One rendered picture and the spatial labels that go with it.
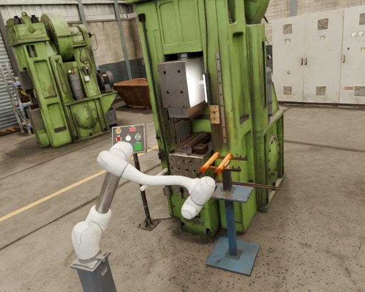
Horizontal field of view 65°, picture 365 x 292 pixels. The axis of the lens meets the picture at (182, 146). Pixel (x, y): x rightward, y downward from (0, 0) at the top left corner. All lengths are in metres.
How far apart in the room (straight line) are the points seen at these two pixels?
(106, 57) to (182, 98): 9.11
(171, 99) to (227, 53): 0.64
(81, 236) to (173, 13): 1.92
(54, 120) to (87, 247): 5.31
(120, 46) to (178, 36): 9.33
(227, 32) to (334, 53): 5.13
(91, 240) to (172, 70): 1.51
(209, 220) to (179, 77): 1.41
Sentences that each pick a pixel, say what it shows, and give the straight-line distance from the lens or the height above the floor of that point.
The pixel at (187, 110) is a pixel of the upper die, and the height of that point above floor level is 1.33.
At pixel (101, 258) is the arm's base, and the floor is 0.63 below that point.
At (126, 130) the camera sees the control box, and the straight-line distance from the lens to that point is 2.96.
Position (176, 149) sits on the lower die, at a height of 0.95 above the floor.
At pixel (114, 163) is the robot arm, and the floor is 1.31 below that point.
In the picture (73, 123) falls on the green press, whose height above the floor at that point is 0.47.
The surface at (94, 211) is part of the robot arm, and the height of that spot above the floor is 0.88.
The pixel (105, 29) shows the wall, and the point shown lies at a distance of 11.71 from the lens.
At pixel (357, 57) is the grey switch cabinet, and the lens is 7.32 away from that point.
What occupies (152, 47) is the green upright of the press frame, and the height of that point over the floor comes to 1.90.
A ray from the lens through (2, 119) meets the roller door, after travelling 10.04.
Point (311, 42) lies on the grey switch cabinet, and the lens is 7.53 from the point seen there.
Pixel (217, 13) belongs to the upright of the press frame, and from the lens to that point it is 2.52.
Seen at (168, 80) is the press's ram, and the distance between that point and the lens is 2.64.
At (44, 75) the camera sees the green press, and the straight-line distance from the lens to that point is 7.08.
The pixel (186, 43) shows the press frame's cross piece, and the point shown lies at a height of 1.90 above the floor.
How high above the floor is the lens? 1.94
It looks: 20 degrees down
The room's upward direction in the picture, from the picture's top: 8 degrees counter-clockwise
